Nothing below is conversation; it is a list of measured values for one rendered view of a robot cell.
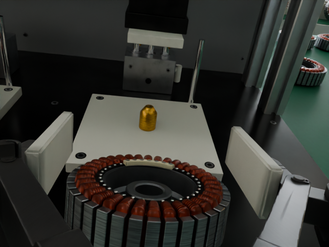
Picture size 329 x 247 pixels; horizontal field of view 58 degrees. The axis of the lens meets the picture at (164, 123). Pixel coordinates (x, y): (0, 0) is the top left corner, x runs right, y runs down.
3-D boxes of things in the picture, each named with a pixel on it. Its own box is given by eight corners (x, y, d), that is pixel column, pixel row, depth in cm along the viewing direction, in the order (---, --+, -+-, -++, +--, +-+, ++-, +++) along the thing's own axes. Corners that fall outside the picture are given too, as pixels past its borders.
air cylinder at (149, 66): (171, 95, 46) (176, 60, 43) (122, 90, 45) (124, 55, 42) (169, 82, 50) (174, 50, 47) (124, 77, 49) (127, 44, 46)
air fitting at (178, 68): (179, 85, 46) (182, 66, 44) (172, 84, 46) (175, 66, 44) (178, 82, 47) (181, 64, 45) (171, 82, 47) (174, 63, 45)
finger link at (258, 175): (270, 168, 15) (285, 169, 15) (231, 125, 22) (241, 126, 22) (258, 220, 16) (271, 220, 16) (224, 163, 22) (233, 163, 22)
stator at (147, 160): (246, 282, 17) (258, 220, 16) (40, 272, 15) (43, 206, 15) (203, 196, 28) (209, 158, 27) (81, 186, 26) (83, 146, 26)
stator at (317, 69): (288, 66, 73) (293, 51, 72) (331, 84, 66) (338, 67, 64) (259, 71, 67) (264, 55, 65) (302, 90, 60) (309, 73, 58)
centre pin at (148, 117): (155, 132, 34) (158, 111, 32) (138, 130, 33) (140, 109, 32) (155, 123, 35) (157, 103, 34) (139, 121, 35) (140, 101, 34)
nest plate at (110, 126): (221, 183, 29) (223, 173, 29) (65, 172, 28) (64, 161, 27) (199, 111, 42) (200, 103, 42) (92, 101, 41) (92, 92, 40)
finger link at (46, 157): (41, 208, 15) (25, 207, 15) (73, 152, 21) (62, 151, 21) (40, 152, 14) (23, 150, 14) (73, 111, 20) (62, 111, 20)
